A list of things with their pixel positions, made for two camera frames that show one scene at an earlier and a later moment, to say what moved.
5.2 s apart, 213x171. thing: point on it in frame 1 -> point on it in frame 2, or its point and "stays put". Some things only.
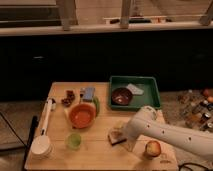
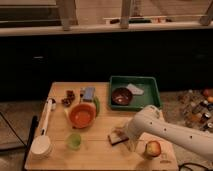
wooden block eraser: x=116 y=137 stays put
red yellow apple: x=153 y=148 stays put
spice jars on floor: x=196 y=109 stays put
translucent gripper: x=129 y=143 -> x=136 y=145
